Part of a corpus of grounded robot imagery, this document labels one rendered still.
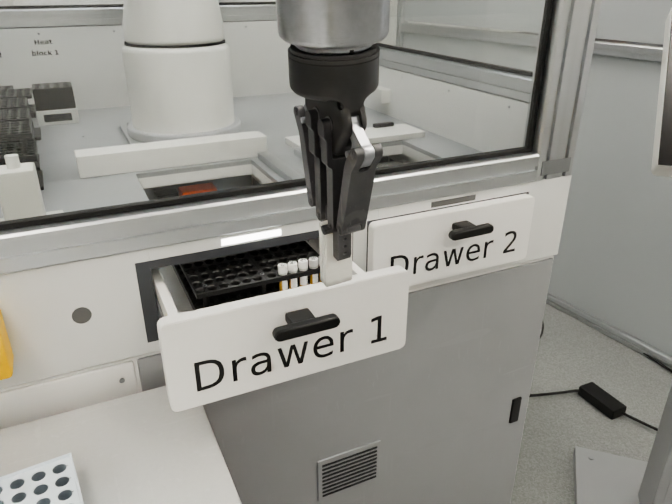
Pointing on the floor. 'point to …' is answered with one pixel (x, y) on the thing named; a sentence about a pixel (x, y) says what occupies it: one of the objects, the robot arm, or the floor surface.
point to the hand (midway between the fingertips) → (336, 252)
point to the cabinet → (367, 405)
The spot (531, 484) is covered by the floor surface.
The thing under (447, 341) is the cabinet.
